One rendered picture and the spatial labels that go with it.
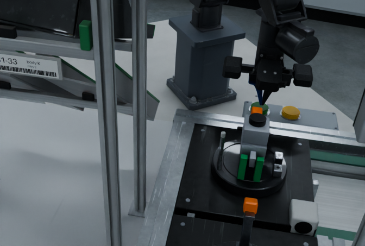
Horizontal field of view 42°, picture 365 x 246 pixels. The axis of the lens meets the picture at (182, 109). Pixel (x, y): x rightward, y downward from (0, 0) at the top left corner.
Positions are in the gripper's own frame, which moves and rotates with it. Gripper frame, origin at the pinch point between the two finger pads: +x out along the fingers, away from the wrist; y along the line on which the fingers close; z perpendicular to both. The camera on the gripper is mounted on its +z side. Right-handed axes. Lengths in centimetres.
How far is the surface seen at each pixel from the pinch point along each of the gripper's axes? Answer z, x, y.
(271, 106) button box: -2.6, 5.5, 2.5
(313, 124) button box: 1.9, 5.6, 11.8
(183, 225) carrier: 36.7, 4.5, -11.8
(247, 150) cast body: 24.4, -2.8, -2.8
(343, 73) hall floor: -196, 100, 63
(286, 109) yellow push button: -0.4, 4.3, 5.7
